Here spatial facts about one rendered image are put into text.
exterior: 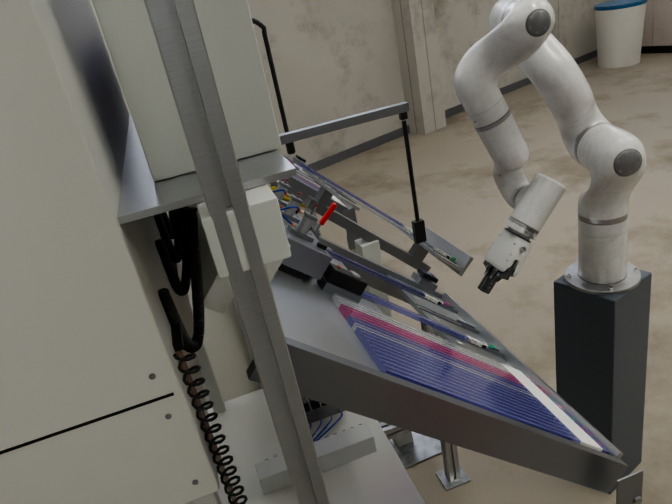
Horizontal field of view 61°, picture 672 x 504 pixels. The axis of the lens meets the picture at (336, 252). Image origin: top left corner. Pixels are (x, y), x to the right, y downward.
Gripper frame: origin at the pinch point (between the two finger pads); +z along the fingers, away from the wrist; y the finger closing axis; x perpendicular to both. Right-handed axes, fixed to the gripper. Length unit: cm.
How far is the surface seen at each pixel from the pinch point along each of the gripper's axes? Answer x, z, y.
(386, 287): 21.5, 13.3, 7.9
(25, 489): 92, 36, -60
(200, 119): 93, -12, -64
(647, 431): -92, 22, 0
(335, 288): 54, 8, -30
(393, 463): 22, 39, -31
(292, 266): 63, 8, -28
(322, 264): 58, 5, -28
